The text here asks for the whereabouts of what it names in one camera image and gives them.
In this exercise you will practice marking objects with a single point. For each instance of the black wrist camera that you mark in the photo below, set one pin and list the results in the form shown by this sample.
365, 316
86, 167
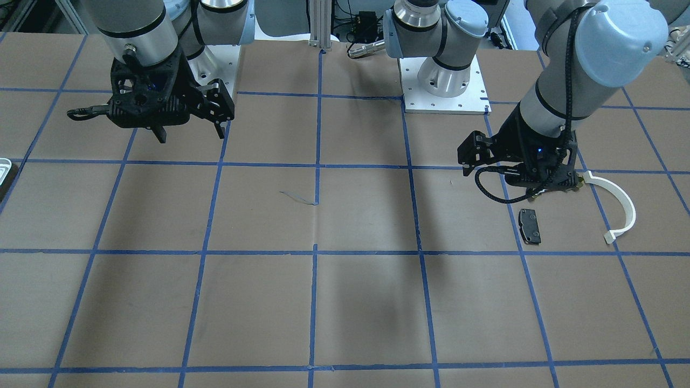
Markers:
212, 102
476, 149

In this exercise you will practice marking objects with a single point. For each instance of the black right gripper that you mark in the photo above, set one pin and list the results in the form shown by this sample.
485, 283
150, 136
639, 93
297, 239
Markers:
190, 82

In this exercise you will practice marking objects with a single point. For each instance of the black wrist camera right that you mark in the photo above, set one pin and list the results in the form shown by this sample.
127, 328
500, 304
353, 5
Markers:
212, 102

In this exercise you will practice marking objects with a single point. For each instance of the aluminium frame post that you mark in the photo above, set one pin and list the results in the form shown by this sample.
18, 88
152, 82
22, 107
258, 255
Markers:
320, 23

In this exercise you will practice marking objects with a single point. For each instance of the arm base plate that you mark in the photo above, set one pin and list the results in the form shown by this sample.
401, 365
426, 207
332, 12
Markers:
217, 62
430, 89

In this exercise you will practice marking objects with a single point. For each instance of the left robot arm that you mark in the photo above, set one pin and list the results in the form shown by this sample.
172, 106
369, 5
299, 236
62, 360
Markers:
594, 48

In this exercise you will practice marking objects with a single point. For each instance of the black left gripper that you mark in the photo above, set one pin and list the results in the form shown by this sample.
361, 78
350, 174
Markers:
515, 141

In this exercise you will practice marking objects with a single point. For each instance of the black brake pad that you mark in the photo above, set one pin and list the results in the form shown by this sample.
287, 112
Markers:
529, 228

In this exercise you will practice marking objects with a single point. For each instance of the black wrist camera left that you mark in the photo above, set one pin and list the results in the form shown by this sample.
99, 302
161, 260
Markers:
476, 149

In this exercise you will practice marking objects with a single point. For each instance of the brake shoe olive metal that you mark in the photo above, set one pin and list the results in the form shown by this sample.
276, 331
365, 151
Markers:
579, 182

